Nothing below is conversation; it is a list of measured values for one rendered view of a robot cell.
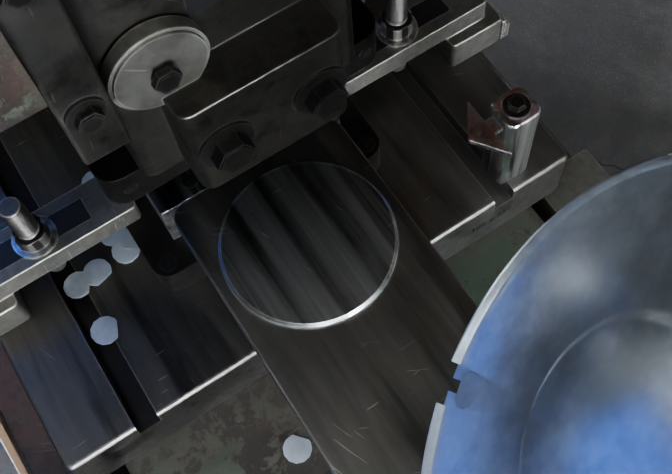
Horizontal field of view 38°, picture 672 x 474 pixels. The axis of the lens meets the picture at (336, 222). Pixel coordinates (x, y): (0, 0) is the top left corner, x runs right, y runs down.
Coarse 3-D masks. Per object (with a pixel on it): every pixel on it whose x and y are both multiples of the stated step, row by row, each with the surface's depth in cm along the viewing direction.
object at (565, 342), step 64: (640, 192) 50; (576, 256) 53; (640, 256) 48; (512, 320) 55; (576, 320) 51; (640, 320) 46; (512, 384) 53; (576, 384) 48; (640, 384) 44; (448, 448) 56; (512, 448) 51; (576, 448) 46; (640, 448) 43
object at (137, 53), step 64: (64, 0) 42; (128, 0) 44; (192, 0) 47; (256, 0) 50; (320, 0) 51; (128, 64) 46; (192, 64) 49; (256, 64) 50; (320, 64) 52; (128, 128) 52; (192, 128) 50; (256, 128) 53
